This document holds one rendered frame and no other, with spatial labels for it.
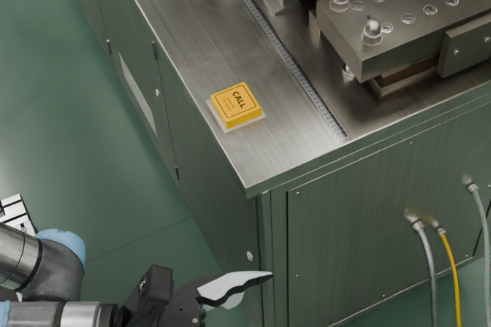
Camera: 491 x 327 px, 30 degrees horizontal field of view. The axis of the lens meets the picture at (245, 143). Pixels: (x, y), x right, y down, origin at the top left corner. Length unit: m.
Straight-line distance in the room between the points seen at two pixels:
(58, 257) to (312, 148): 0.56
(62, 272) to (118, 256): 1.33
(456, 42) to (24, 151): 1.55
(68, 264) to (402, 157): 0.77
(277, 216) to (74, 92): 1.35
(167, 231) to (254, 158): 1.01
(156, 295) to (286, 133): 0.69
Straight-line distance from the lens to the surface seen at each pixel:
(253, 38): 1.77
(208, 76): 1.71
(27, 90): 2.96
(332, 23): 1.62
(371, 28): 1.56
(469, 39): 1.66
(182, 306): 1.08
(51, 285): 1.22
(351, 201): 1.80
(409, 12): 1.64
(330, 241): 1.90
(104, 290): 2.52
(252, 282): 1.11
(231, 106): 1.63
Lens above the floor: 2.21
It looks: 54 degrees down
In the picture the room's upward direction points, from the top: 4 degrees counter-clockwise
